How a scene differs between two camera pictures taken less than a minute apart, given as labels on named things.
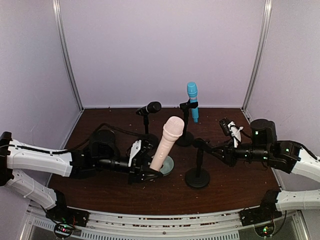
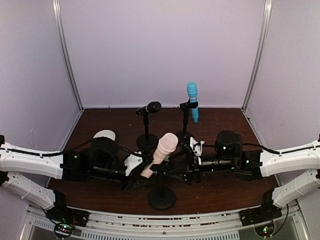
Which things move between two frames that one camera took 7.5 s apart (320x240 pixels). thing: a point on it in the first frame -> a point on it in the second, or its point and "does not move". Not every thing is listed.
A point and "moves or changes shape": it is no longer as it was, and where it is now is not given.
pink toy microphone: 173,130 moves or changes shape
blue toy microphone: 192,91 does not move
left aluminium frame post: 57,17 does not move
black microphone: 152,107 does not move
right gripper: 226,153 -> 194,172
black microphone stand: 198,177 -> 161,198
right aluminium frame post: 268,12 does not move
